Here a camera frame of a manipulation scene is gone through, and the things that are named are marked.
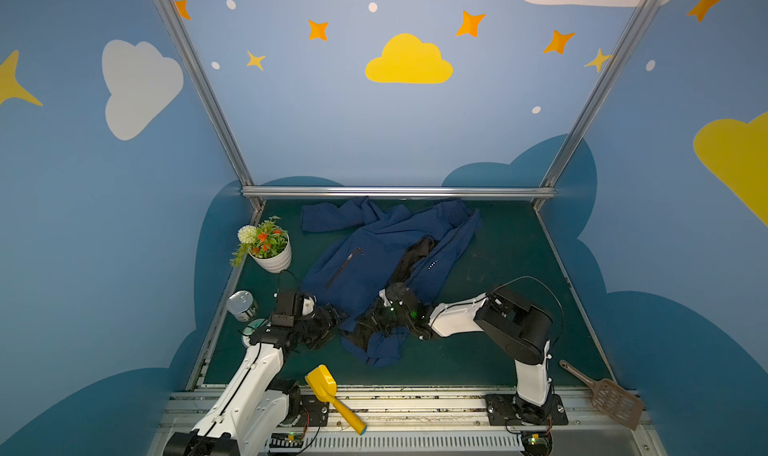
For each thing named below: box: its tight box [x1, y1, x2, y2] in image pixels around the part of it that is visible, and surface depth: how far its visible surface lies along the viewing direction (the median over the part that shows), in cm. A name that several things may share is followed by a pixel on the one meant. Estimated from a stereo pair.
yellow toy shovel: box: [305, 364, 367, 435], surface depth 78 cm
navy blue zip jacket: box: [301, 197, 481, 367], surface depth 101 cm
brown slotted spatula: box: [559, 360, 645, 431], surface depth 78 cm
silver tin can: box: [227, 290, 258, 322], surface depth 90 cm
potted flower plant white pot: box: [230, 216, 292, 273], surface depth 92 cm
